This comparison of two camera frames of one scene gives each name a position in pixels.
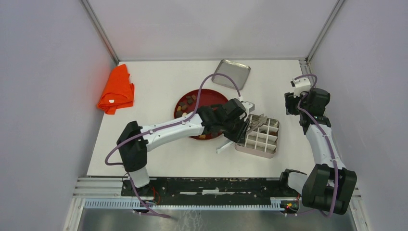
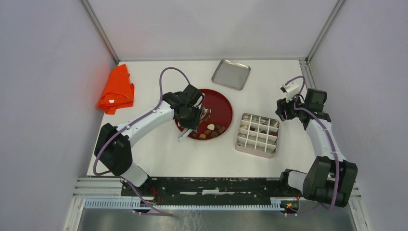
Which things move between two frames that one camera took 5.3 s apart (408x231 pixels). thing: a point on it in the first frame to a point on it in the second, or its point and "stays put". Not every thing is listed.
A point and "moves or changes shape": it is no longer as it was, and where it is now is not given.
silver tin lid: x=238 y=72 stays put
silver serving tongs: x=255 y=122 moves or changes shape
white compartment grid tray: x=261 y=140 stays put
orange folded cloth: x=118 y=91 stays put
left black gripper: x=239 y=135 to x=194 y=124
